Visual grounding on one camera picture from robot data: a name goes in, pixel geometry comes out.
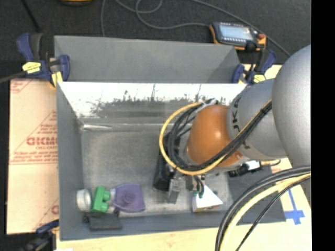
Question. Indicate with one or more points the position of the black cylinder on white bracket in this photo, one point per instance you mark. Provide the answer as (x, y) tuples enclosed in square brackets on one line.
[(239, 171)]

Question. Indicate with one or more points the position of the green toy brick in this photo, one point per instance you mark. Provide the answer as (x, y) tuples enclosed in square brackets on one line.
[(100, 199)]

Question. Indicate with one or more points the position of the black flat block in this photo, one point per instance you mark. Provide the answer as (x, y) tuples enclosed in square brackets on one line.
[(104, 222)]

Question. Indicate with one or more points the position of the purple clear plastic bottle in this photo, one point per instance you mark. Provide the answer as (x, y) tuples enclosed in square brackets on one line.
[(129, 199)]

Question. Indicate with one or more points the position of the grey metal bin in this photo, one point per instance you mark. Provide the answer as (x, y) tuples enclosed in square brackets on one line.
[(125, 150)]

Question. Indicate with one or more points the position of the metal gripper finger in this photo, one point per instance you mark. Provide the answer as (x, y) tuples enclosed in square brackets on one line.
[(174, 192)]

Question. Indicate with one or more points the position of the white triangular box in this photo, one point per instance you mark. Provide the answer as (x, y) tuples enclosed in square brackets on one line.
[(208, 201)]

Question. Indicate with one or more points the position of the silver round cap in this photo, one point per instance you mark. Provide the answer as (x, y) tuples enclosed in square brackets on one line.
[(83, 199)]

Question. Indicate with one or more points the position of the brown cardboard board red print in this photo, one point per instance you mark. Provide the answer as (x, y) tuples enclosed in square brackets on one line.
[(31, 182)]

